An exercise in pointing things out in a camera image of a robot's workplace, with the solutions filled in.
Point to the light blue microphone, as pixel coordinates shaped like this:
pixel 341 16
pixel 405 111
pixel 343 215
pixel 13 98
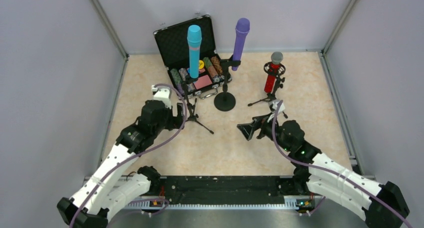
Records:
pixel 194 40

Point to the red glitter microphone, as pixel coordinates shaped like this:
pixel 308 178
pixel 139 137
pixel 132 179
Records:
pixel 274 68

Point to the green blue chip row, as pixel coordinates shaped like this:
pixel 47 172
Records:
pixel 176 77

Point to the black shock mount tripod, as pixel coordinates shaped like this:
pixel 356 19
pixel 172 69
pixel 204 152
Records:
pixel 271 96

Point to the black round base mic stand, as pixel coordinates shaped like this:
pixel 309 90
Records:
pixel 226 101

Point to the black poker chip case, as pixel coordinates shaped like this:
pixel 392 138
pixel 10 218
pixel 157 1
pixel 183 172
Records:
pixel 173 47

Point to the orange black chip row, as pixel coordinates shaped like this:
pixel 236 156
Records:
pixel 217 65

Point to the black tripod mic stand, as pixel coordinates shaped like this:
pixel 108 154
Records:
pixel 193 117

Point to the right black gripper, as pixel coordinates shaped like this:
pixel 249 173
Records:
pixel 261 128

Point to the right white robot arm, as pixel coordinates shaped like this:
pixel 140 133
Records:
pixel 378 205

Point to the red card deck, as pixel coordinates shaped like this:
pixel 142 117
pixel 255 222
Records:
pixel 203 81

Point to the green red chip row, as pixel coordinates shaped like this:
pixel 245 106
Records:
pixel 211 70

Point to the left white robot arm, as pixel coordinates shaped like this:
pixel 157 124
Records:
pixel 96 203

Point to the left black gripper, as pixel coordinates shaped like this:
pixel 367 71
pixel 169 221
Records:
pixel 180 114

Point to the purple microphone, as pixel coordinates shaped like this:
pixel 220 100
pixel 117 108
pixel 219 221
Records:
pixel 242 29

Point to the yellow big blind button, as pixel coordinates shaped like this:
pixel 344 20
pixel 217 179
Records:
pixel 201 64

